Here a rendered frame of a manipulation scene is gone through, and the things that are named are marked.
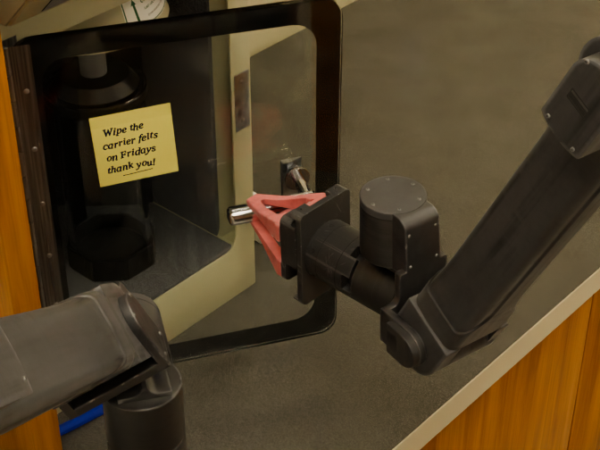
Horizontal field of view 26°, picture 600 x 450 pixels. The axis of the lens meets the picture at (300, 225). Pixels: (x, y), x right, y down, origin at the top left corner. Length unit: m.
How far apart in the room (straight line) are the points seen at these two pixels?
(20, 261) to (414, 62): 1.04
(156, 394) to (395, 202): 0.29
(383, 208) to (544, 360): 0.66
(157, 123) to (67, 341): 0.50
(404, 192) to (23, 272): 0.34
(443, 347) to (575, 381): 0.79
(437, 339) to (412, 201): 0.12
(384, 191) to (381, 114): 0.82
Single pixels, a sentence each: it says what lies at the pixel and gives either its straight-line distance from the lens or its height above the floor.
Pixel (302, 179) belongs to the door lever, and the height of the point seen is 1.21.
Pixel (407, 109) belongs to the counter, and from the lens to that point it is 1.92.
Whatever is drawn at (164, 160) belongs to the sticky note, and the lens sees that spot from 1.24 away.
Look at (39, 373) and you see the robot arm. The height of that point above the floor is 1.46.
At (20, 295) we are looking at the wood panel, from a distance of 1.17.
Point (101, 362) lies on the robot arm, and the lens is 0.80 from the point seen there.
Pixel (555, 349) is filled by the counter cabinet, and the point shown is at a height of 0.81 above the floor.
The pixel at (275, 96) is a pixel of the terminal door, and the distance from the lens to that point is 1.24.
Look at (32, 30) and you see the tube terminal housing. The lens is 1.19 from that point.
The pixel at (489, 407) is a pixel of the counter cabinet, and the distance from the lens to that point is 1.62.
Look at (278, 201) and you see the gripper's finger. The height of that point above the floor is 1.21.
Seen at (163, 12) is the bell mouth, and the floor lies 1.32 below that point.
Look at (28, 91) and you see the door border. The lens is 1.18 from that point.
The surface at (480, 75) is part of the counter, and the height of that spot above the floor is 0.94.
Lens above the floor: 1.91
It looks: 36 degrees down
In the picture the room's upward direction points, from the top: straight up
